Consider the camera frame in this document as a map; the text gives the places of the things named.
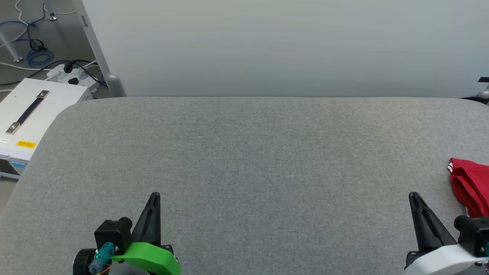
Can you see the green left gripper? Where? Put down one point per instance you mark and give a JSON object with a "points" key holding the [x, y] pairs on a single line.
{"points": [[149, 258]]}

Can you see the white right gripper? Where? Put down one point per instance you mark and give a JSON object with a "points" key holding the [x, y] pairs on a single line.
{"points": [[439, 261]]}

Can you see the red cloth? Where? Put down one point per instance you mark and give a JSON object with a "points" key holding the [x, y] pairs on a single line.
{"points": [[471, 183]]}

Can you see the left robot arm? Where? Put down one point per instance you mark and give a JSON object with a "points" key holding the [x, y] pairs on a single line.
{"points": [[82, 261]]}

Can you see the grey fabric sofa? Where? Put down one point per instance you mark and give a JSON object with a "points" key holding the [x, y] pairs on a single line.
{"points": [[244, 172]]}

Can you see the white power strip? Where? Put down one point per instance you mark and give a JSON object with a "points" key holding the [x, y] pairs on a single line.
{"points": [[72, 76]]}

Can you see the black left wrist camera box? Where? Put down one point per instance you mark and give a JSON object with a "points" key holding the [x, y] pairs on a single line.
{"points": [[112, 233]]}

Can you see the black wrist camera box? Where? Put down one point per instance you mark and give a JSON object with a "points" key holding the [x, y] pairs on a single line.
{"points": [[473, 233], [112, 233]]}

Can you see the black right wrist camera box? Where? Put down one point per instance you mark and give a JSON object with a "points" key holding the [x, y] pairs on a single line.
{"points": [[473, 233]]}

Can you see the grey metal frame left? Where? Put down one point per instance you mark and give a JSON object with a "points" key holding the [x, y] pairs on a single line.
{"points": [[97, 49]]}

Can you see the grey metal frame leg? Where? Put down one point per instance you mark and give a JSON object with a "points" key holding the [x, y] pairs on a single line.
{"points": [[9, 46]]}

